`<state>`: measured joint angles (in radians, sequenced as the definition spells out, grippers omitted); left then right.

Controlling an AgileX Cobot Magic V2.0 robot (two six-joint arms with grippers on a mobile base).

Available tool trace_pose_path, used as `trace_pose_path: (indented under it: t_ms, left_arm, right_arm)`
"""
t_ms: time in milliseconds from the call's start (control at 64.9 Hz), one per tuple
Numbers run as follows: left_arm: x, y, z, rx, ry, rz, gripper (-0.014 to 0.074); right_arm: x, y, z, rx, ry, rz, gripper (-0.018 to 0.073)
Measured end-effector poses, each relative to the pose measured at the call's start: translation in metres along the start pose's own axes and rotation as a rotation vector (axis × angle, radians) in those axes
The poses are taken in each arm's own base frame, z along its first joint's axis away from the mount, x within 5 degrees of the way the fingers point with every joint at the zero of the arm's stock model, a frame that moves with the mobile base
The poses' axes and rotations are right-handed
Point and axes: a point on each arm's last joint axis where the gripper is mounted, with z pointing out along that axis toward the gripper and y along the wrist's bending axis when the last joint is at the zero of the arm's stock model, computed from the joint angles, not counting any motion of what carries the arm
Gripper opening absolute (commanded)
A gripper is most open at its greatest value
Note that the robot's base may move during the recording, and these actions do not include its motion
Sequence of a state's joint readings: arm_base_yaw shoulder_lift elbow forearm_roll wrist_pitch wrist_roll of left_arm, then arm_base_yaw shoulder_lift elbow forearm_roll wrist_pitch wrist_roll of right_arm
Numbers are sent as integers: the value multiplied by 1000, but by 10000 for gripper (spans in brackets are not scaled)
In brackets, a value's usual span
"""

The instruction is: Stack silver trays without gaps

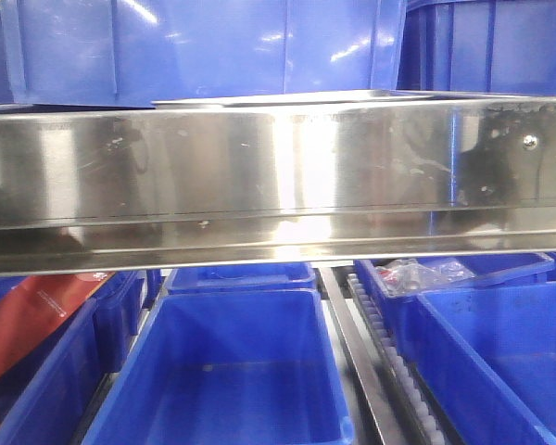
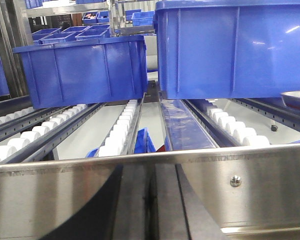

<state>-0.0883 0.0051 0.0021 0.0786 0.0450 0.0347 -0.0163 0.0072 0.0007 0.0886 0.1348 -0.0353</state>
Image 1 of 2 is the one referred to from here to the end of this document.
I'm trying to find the silver metal tray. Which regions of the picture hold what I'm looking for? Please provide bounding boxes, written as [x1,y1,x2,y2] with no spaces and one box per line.
[152,90,435,109]

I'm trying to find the blue bin lower centre back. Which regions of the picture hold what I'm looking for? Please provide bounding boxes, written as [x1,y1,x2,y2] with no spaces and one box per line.
[163,262,316,295]

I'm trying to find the blue bin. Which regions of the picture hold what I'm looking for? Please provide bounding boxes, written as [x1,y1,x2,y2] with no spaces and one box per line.
[354,253,556,361]
[0,299,103,444]
[163,262,316,295]
[94,271,145,373]
[83,289,354,444]
[415,282,556,444]

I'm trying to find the clear plastic bag with parts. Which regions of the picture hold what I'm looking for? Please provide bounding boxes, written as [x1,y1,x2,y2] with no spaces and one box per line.
[375,258,475,298]

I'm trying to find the blue bin lower right back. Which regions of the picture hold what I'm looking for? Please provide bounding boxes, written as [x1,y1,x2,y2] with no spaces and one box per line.
[354,253,556,361]

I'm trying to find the blue bin lower centre front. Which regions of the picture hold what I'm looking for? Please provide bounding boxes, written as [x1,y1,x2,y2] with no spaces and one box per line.
[83,289,354,444]

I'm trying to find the blue bin lower left back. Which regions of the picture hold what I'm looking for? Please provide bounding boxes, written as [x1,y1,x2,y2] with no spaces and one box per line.
[94,271,145,373]

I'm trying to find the white roller track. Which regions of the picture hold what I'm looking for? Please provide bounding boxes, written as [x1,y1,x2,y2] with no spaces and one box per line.
[347,273,449,445]

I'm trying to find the blue bin lower right front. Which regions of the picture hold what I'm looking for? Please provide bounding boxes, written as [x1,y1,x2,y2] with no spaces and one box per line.
[415,282,556,444]

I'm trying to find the large blue crate upper right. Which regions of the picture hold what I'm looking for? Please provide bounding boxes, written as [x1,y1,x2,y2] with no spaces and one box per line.
[398,1,556,95]

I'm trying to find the large blue crate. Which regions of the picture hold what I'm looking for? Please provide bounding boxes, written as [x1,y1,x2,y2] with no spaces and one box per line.
[0,1,406,108]
[398,1,556,95]

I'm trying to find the large blue crate upper left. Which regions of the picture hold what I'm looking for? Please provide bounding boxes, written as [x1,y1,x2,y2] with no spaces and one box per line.
[0,1,406,108]

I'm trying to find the blue bin lower left front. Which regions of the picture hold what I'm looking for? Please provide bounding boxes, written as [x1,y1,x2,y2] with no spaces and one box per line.
[0,299,103,444]

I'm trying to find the stainless steel shelf front rail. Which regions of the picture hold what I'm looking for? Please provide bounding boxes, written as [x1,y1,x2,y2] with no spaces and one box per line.
[0,95,556,275]

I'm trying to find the steel divider rail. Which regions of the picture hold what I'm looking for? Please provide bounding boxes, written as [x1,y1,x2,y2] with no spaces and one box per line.
[318,267,407,444]

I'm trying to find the shelf rail screw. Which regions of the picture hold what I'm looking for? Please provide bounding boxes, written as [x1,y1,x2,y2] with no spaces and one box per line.
[523,134,538,151]

